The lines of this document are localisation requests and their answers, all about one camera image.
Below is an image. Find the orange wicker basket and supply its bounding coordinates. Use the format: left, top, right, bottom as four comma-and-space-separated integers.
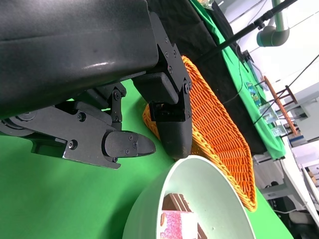
142, 55, 257, 212

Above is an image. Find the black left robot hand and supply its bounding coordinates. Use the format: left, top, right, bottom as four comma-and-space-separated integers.
0, 0, 194, 170

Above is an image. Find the grey-green bowl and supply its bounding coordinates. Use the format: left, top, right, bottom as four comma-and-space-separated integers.
122, 154, 256, 239

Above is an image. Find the black backdrop curtain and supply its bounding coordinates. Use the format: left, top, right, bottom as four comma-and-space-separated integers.
148, 0, 269, 155

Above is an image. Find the brown wooden rack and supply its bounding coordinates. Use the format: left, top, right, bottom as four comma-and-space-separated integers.
259, 76, 300, 136

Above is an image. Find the small pink cake slice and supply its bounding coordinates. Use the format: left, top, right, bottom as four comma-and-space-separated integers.
159, 210, 200, 239

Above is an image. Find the black stand pole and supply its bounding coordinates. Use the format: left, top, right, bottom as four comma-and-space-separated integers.
199, 0, 299, 61

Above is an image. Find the green tablecloth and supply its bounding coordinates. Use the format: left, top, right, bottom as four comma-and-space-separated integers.
0, 79, 295, 239

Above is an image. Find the green draped cloth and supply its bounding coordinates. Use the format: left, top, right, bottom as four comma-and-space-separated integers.
189, 0, 285, 160

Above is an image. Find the chocolate striped cake slice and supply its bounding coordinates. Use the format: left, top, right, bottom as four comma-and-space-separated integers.
161, 193, 194, 214

